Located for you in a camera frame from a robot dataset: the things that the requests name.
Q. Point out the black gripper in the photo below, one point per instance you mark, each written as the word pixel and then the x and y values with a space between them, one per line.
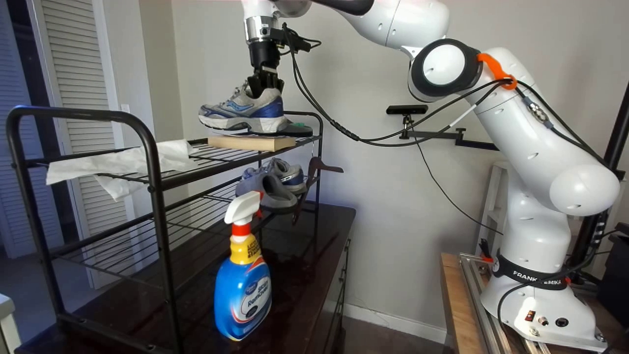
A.
pixel 266 55

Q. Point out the grey white blue sneaker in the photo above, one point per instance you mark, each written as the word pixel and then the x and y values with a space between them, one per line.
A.
pixel 242 111

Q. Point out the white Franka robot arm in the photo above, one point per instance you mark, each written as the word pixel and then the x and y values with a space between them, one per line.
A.
pixel 543 164

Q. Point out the tan hardcover book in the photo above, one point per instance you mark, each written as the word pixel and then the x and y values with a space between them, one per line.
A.
pixel 252 142

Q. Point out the grey blue laced sneaker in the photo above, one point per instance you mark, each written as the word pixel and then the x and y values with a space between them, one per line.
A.
pixel 291 175

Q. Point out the black metal shelf rack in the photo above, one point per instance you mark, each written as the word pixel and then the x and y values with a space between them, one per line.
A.
pixel 154 183

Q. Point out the grey felt slipper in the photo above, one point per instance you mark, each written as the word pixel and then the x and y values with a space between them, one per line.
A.
pixel 299 128

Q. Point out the plain grey shoe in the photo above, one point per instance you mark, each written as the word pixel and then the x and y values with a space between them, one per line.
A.
pixel 268 193

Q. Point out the white crumpled cloth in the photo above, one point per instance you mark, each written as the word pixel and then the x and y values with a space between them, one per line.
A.
pixel 118 164

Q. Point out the white louvered closet door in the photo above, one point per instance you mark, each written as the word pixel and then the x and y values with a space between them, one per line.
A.
pixel 71 99

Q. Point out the dark wooden dresser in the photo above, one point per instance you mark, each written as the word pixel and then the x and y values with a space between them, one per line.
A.
pixel 287 282

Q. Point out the blue spray cleaner bottle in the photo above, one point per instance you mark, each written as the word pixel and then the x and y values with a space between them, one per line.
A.
pixel 242 295

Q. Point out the white baseboard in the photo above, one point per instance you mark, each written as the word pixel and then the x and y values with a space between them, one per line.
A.
pixel 394 323

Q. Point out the wooden robot bench top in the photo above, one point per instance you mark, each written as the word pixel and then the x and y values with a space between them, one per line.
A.
pixel 458 307

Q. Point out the white furniture corner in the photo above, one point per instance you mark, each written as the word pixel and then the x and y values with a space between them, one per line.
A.
pixel 8 325

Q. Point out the black vertical pole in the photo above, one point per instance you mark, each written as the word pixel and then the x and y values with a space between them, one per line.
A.
pixel 612 150

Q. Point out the black equipment box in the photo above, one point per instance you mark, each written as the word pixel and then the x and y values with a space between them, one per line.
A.
pixel 616 282

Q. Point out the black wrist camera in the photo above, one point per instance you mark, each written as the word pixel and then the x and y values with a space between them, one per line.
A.
pixel 291 38

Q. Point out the black stereo camera bar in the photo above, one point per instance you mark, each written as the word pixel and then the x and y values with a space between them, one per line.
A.
pixel 407 109

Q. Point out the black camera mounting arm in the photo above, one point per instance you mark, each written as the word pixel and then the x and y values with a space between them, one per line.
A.
pixel 445 136

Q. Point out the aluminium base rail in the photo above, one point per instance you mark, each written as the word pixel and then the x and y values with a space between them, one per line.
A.
pixel 482 315

